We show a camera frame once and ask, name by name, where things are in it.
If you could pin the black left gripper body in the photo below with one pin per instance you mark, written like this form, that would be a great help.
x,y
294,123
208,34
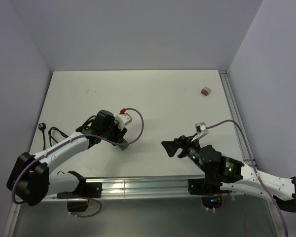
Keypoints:
x,y
113,132

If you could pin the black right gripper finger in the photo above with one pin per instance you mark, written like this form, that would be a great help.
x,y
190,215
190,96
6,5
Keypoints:
x,y
181,139
171,147

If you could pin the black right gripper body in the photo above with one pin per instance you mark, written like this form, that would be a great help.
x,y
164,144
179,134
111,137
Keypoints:
x,y
190,149

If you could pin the green power strip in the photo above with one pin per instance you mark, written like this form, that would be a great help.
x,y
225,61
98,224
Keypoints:
x,y
123,145

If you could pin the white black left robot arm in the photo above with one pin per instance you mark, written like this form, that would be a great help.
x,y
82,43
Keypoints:
x,y
47,161

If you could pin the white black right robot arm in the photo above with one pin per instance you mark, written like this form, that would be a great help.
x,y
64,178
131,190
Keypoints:
x,y
224,174

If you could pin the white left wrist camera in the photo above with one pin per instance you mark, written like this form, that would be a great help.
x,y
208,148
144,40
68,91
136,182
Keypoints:
x,y
123,119

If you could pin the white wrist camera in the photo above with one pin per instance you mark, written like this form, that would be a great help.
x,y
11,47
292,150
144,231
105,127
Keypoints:
x,y
123,119
201,131

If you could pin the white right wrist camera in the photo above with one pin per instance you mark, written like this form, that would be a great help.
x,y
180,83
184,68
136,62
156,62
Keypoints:
x,y
201,131

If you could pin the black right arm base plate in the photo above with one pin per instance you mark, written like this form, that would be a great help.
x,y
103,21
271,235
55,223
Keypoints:
x,y
205,187

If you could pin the aluminium front rail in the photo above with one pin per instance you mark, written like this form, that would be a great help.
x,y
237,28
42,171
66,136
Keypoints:
x,y
138,188

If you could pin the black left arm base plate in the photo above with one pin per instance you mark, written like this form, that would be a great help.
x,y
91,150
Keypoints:
x,y
87,190

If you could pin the aluminium side rail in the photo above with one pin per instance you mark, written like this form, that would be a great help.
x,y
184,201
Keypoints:
x,y
236,117

